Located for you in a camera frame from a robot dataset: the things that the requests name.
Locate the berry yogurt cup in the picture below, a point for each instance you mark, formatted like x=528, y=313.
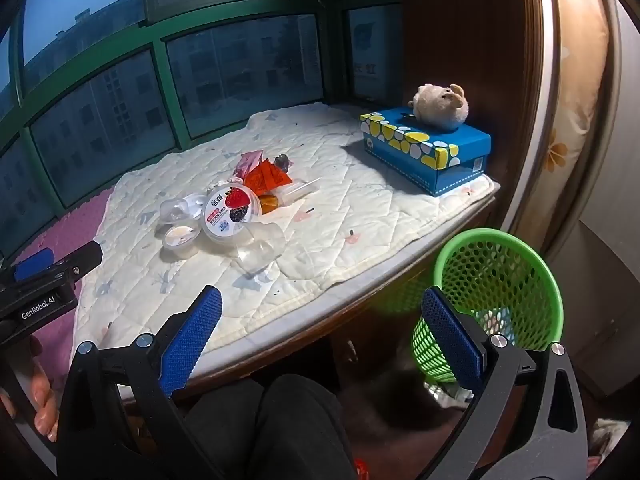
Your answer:
x=227, y=215

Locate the person's leg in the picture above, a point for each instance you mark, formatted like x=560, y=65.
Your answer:
x=290, y=435

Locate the blue spotted tissue box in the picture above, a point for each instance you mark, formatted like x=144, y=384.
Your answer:
x=400, y=150

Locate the orange snack packet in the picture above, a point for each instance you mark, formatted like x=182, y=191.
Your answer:
x=267, y=177

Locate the white quilted mat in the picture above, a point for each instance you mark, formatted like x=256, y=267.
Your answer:
x=350, y=200

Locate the orange jelly cup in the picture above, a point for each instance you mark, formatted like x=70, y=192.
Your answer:
x=269, y=204

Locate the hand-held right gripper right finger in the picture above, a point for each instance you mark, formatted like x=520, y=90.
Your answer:
x=452, y=340

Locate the beige plush toy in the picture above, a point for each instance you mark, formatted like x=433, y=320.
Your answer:
x=440, y=107

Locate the pink foam mat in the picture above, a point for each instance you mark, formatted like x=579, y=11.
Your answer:
x=75, y=220

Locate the pink snack packet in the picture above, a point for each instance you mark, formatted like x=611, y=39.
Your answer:
x=247, y=162

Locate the dark foil wrapper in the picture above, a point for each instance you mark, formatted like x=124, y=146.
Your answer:
x=283, y=161

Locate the white pudding cup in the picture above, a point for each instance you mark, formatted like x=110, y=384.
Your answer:
x=181, y=237

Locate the clear plastic cup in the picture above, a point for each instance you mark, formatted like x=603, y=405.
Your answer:
x=260, y=247

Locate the person's left hand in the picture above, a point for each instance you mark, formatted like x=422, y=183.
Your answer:
x=42, y=400

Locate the floral beige pillow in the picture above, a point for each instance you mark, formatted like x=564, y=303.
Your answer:
x=575, y=110

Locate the green window frame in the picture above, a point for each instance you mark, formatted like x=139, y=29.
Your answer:
x=160, y=45

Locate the green mesh wastebasket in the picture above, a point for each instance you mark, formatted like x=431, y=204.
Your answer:
x=525, y=242

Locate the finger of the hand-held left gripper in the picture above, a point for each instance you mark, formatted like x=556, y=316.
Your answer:
x=75, y=265
x=32, y=265

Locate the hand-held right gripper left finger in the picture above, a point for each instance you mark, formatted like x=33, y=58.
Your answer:
x=192, y=340

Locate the clear jelly cup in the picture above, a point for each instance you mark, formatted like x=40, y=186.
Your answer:
x=174, y=210
x=196, y=202

